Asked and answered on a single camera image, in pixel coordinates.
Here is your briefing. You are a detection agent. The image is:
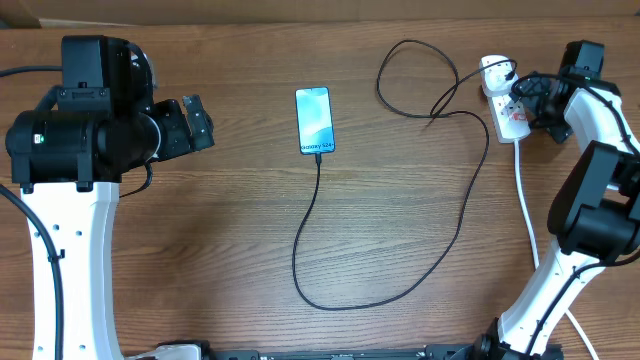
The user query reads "white power strip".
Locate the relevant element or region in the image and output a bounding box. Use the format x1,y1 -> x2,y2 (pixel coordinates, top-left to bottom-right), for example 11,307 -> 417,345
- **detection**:
488,95 -> 531,144

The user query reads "black USB charging cable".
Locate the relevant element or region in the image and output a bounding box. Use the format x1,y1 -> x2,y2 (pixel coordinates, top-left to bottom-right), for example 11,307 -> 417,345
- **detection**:
291,39 -> 518,312

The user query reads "black Galaxy smartphone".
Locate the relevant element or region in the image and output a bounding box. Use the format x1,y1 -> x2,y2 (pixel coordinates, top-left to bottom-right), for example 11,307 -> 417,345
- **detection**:
295,87 -> 336,155

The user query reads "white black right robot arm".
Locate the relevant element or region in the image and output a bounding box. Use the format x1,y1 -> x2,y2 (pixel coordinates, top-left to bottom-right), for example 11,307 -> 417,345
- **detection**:
454,40 -> 639,359

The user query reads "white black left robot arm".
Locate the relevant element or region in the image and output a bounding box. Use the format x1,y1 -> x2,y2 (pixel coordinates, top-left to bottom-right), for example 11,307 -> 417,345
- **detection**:
1,35 -> 214,359

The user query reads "white charger plug adapter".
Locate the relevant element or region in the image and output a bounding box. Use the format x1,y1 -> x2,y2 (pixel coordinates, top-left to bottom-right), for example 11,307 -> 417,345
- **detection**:
479,55 -> 518,97

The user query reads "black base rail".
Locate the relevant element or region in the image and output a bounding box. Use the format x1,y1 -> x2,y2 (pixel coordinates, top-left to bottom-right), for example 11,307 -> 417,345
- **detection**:
119,339 -> 565,360

